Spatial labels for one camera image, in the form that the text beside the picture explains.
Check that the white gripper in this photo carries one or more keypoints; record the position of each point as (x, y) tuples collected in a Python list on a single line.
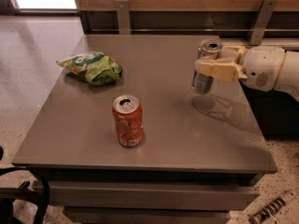
[(263, 66)]

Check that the green chip bag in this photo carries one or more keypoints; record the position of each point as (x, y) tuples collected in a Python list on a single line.
[(94, 67)]

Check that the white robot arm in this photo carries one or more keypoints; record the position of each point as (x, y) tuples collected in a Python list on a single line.
[(288, 74)]

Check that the silver redbull can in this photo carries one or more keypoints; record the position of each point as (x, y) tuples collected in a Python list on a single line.
[(208, 52)]

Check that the right metal wall bracket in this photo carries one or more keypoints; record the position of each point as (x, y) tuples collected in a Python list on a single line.
[(263, 16)]

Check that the grey drawer front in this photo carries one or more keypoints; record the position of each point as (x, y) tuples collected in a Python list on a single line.
[(151, 195)]

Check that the black chair frame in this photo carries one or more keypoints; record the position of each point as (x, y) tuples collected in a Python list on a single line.
[(9, 195)]

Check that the metal wall bracket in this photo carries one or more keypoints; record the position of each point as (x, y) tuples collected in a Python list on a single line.
[(263, 16), (123, 17)]

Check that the left metal wall bracket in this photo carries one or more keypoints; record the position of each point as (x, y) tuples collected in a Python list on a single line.
[(123, 17)]

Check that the striped tube on floor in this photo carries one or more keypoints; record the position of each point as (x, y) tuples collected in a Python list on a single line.
[(270, 210)]

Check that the red coke can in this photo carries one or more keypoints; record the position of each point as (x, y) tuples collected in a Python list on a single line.
[(127, 114)]

